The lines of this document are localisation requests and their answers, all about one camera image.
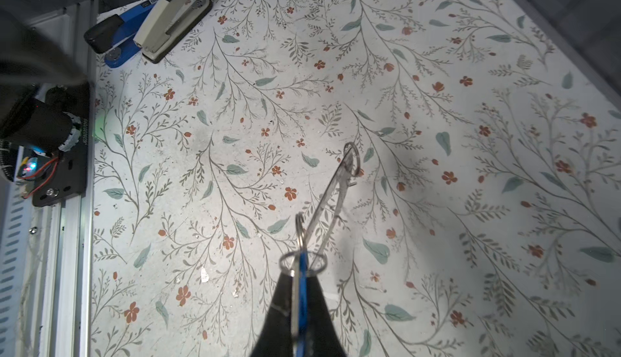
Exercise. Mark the white cable duct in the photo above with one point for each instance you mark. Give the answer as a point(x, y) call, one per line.
point(12, 264)

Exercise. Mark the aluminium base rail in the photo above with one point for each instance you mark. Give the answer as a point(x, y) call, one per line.
point(54, 308)

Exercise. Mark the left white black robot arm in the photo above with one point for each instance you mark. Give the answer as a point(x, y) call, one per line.
point(45, 107)

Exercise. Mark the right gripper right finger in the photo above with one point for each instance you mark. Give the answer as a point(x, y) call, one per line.
point(321, 338)

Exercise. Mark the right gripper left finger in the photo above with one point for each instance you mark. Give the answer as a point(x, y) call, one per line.
point(276, 337)

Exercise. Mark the black blue handheld device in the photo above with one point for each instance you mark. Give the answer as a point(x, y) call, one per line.
point(114, 36)

